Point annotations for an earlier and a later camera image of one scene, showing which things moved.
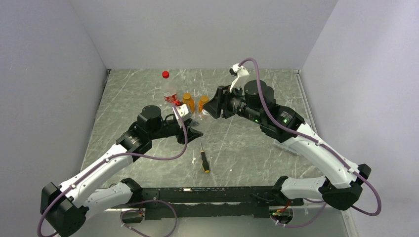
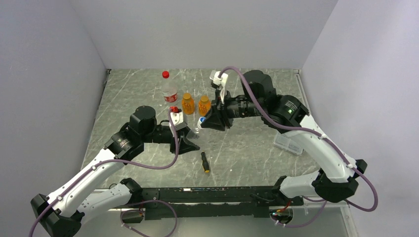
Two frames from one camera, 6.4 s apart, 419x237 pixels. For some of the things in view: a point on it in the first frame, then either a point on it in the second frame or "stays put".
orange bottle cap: x=204 y=98 stays put
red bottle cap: x=165 y=74 stays put
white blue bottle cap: x=204 y=112 -> x=201 y=119
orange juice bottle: x=204 y=98 stays put
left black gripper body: x=180 y=134 -> x=181 y=136
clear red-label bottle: x=169 y=92 stays put
